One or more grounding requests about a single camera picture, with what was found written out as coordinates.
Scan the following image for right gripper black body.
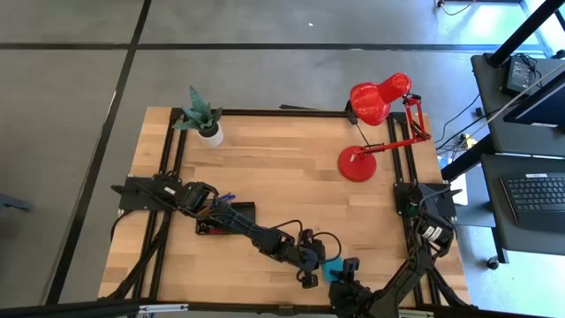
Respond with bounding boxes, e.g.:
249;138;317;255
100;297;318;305
328;282;377;318

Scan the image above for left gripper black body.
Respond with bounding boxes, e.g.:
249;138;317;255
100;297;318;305
286;239;329;277

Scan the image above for blue sticky note pad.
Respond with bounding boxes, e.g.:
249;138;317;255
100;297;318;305
320;259;345;284

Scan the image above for black mesh desk organizer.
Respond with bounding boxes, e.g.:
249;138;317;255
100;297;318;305
193;201;258;237

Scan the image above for white paper sheet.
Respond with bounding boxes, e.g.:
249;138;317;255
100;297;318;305
448;173;470;208

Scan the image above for red desk lamp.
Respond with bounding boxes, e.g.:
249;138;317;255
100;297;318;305
337;72;433;184

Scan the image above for snake plant in white pot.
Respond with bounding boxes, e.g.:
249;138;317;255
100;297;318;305
171;84;225;148

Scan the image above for black desk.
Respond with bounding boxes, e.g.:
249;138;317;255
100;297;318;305
479;153;565;258
470;52;565;159

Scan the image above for black keyboard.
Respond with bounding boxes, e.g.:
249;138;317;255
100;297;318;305
500;172;565;234

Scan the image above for black monitor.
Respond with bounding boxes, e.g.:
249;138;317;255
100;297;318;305
502;70;565;130

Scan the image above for black power adapter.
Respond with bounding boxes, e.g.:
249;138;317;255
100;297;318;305
504;55;539;97

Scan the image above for black stand pole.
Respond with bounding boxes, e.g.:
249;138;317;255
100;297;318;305
486;0;565;68

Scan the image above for grey floor object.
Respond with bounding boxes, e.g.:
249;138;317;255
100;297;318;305
0;192;35;214

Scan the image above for silver bracket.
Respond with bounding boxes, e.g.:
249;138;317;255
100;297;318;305
396;308;436;318
138;303;190;314

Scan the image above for black aluminium table frame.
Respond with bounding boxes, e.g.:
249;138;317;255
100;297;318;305
99;107;478;310

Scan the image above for black lamp cord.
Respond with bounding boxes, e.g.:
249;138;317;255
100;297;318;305
345;109;373;148

